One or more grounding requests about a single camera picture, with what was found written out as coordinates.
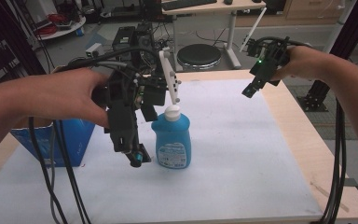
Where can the person's right hand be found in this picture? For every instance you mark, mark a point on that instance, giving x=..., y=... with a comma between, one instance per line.
x=304, y=62

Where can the person's left hand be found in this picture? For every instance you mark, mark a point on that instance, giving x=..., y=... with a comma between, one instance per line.
x=65, y=93

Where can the black keyboard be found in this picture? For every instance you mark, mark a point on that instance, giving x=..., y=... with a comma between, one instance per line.
x=188, y=3

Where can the black metal frame post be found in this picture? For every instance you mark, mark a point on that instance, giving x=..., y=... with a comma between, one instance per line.
x=348, y=34

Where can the small white box device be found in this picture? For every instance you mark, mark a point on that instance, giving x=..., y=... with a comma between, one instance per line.
x=93, y=49

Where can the black round stool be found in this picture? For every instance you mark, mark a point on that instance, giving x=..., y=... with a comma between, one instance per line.
x=199, y=56

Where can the round white table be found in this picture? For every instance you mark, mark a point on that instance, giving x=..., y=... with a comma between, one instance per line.
x=63, y=29

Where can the wooden cabinet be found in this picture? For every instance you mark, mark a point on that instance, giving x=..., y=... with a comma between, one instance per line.
x=313, y=7

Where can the blue bottle with white cap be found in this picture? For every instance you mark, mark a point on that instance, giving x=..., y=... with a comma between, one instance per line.
x=172, y=140

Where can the black computer tower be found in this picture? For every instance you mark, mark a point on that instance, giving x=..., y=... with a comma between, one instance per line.
x=124, y=39

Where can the white-legged wooden desk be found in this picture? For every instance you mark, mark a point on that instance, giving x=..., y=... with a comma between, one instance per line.
x=231, y=34

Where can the white table mat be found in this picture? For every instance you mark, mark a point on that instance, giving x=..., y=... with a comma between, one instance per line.
x=214, y=155

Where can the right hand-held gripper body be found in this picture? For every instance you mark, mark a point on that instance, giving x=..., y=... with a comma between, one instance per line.
x=268, y=67

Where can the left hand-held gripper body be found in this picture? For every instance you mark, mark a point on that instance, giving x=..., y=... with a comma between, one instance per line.
x=150, y=91

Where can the blue cardboard box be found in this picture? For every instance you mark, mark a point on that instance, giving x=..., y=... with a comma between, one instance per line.
x=71, y=140

